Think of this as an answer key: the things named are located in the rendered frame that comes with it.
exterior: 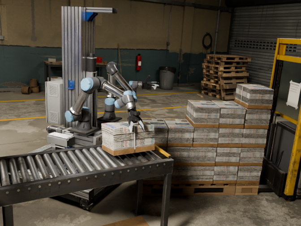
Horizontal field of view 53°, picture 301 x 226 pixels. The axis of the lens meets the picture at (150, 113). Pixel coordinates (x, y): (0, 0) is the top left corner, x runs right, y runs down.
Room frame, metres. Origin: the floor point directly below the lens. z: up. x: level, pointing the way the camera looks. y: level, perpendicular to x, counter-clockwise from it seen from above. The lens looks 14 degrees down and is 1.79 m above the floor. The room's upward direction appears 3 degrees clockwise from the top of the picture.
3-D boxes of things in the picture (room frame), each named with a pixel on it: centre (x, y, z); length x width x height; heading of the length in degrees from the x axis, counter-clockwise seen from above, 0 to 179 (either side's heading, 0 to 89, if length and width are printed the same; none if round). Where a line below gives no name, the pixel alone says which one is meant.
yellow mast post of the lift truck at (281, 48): (3.85, -1.57, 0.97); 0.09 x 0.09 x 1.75; 8
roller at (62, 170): (2.14, 0.67, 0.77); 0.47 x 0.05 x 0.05; 30
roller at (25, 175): (2.02, 0.90, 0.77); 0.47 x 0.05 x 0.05; 30
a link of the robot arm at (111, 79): (3.55, 0.49, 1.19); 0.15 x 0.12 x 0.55; 2
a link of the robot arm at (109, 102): (3.42, 0.48, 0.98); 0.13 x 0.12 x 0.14; 2
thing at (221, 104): (3.43, -0.89, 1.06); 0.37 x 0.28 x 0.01; 7
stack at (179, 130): (3.37, -0.47, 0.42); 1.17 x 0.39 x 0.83; 98
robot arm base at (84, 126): (2.96, 0.68, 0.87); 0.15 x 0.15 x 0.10
